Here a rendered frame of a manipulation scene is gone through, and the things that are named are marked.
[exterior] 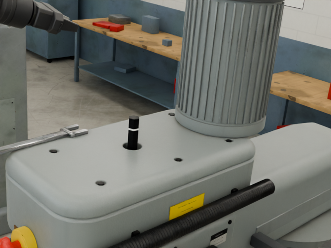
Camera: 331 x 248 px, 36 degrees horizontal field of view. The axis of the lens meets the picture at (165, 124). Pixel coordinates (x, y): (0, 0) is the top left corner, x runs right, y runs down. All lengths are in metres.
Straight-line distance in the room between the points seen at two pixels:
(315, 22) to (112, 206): 4.92
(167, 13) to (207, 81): 6.02
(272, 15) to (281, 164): 0.42
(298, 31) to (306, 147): 4.35
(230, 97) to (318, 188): 0.49
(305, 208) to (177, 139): 0.50
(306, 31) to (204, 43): 4.69
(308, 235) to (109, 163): 0.68
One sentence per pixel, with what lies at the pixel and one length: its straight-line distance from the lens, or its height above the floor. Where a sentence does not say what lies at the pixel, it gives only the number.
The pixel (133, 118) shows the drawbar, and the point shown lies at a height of 1.95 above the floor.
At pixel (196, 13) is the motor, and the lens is 1.03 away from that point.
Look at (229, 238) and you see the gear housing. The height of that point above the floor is 1.67.
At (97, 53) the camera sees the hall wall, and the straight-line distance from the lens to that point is 8.39.
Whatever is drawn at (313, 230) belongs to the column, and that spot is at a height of 1.56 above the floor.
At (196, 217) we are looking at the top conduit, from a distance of 0.94.
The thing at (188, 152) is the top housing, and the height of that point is 1.89.
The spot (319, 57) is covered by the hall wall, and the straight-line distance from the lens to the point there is 5.60.
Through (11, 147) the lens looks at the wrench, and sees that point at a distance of 0.96.
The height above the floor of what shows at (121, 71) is 0.24.
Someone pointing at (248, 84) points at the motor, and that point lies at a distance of 1.03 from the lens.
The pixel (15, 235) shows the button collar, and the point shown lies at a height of 1.78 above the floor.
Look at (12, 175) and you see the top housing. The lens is 0.93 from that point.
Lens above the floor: 2.30
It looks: 22 degrees down
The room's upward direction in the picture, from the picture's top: 5 degrees clockwise
